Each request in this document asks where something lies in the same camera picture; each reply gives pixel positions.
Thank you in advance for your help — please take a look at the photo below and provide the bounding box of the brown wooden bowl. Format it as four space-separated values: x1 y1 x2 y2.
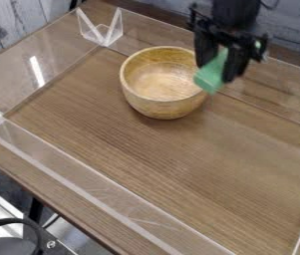
119 46 207 120

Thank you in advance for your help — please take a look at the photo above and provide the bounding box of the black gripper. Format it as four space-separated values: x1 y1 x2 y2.
187 0 267 83

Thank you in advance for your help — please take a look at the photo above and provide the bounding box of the green rectangular block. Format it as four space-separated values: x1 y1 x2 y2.
192 41 265 95

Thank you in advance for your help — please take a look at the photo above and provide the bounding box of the black table leg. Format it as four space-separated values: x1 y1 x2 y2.
28 198 44 223

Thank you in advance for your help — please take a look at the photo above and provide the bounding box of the clear acrylic tray enclosure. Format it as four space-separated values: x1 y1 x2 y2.
0 1 300 255

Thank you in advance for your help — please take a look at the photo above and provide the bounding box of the black cable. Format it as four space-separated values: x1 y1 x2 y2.
0 217 43 255

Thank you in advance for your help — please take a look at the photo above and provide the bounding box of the black metal bracket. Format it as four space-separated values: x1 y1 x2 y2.
23 225 77 255

